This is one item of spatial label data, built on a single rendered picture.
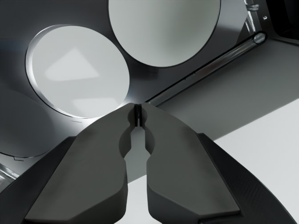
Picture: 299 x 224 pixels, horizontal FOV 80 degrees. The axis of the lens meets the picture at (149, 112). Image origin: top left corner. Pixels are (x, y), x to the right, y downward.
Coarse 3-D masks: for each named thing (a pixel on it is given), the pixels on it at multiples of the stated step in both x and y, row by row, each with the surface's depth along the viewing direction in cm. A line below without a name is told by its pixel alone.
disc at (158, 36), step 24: (120, 0) 16; (144, 0) 16; (168, 0) 16; (192, 0) 16; (216, 0) 16; (120, 24) 17; (144, 24) 17; (168, 24) 17; (192, 24) 17; (144, 48) 18; (168, 48) 18; (192, 48) 18
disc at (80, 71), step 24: (48, 48) 17; (72, 48) 17; (96, 48) 17; (48, 72) 19; (72, 72) 19; (96, 72) 19; (120, 72) 19; (48, 96) 20; (72, 96) 20; (96, 96) 20; (120, 96) 20
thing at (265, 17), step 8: (256, 0) 20; (264, 0) 19; (272, 0) 19; (280, 0) 19; (264, 8) 19; (272, 8) 19; (280, 8) 19; (264, 16) 20; (272, 16) 19; (280, 16) 19; (264, 24) 21; (272, 24) 20; (280, 24) 20; (288, 24) 20; (272, 32) 20; (280, 32) 20; (288, 32) 19; (296, 32) 18; (288, 40) 19; (296, 40) 18
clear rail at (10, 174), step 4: (0, 164) 25; (0, 168) 25; (4, 168) 25; (8, 168) 25; (0, 172) 25; (4, 172) 25; (8, 172) 25; (12, 172) 26; (8, 176) 25; (12, 176) 26; (16, 176) 26
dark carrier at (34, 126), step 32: (0, 0) 15; (32, 0) 15; (64, 0) 15; (96, 0) 16; (224, 0) 16; (0, 32) 17; (32, 32) 17; (224, 32) 17; (0, 64) 18; (128, 64) 18; (192, 64) 19; (0, 96) 20; (32, 96) 20; (128, 96) 20; (0, 128) 22; (32, 128) 22; (64, 128) 22; (0, 160) 24; (32, 160) 24
